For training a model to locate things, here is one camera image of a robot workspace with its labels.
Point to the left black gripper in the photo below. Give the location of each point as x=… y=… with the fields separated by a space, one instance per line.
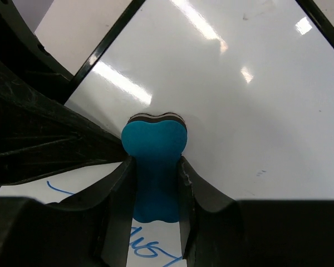
x=40 y=137

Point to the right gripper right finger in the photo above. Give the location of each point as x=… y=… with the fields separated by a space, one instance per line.
x=216 y=230

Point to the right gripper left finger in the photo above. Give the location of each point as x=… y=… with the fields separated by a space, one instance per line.
x=89 y=228

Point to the blue whiteboard eraser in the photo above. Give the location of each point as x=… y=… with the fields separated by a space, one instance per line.
x=156 y=142

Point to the black framed whiteboard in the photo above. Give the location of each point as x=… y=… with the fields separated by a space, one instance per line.
x=253 y=82

